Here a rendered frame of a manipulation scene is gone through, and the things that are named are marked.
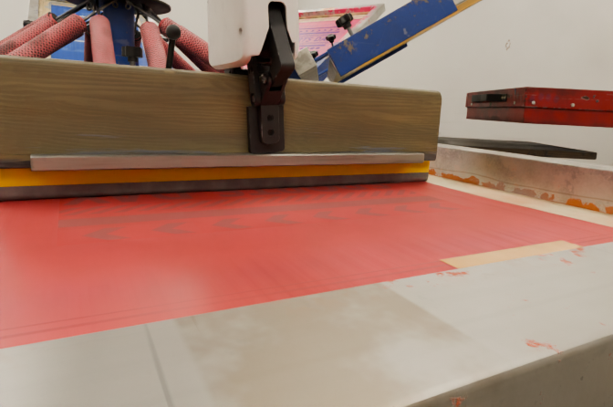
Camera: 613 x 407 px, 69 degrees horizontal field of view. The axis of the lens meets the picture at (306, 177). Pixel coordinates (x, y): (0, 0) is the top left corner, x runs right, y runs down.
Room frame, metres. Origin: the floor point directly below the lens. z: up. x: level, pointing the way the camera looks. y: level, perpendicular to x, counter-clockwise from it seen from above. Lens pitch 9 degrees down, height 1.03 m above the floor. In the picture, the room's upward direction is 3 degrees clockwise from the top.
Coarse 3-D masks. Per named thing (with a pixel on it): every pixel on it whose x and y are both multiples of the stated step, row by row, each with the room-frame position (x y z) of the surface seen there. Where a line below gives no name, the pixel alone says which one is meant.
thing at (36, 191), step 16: (304, 176) 0.42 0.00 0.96; (320, 176) 0.42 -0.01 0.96; (336, 176) 0.43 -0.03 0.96; (352, 176) 0.44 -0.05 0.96; (368, 176) 0.45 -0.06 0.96; (384, 176) 0.46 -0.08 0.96; (400, 176) 0.47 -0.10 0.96; (416, 176) 0.48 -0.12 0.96; (0, 192) 0.30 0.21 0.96; (16, 192) 0.31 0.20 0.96; (32, 192) 0.31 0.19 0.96; (48, 192) 0.32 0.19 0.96; (64, 192) 0.32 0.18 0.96; (80, 192) 0.33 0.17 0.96; (96, 192) 0.33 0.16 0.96; (112, 192) 0.34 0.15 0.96; (128, 192) 0.34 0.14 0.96; (144, 192) 0.35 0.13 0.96; (160, 192) 0.35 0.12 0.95; (176, 192) 0.36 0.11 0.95
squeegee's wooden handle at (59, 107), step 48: (0, 96) 0.29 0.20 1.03; (48, 96) 0.31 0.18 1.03; (96, 96) 0.32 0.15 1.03; (144, 96) 0.34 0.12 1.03; (192, 96) 0.35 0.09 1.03; (240, 96) 0.37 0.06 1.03; (288, 96) 0.39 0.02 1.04; (336, 96) 0.42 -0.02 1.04; (384, 96) 0.44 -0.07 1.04; (432, 96) 0.48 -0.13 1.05; (0, 144) 0.29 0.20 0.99; (48, 144) 0.31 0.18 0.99; (96, 144) 0.32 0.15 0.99; (144, 144) 0.34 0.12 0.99; (192, 144) 0.35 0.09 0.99; (240, 144) 0.37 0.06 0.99; (288, 144) 0.40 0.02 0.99; (336, 144) 0.42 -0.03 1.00; (384, 144) 0.45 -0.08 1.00; (432, 144) 0.48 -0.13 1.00
